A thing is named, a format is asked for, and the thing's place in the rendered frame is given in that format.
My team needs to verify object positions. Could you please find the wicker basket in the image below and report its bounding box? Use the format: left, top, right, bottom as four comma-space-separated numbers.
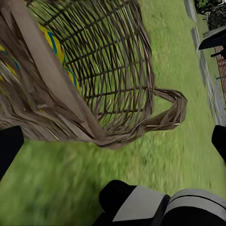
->
0, 0, 188, 150

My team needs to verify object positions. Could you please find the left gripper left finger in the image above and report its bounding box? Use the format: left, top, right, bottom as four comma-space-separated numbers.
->
0, 125, 24, 181

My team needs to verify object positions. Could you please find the easter egg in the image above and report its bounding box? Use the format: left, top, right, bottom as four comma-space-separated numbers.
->
0, 46, 16, 75
39, 24, 66, 66
63, 66, 81, 93

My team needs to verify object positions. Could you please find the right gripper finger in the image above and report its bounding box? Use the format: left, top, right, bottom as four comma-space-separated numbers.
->
199, 29, 226, 50

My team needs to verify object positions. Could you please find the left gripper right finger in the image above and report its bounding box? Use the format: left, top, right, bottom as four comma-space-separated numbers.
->
211, 125, 226, 163

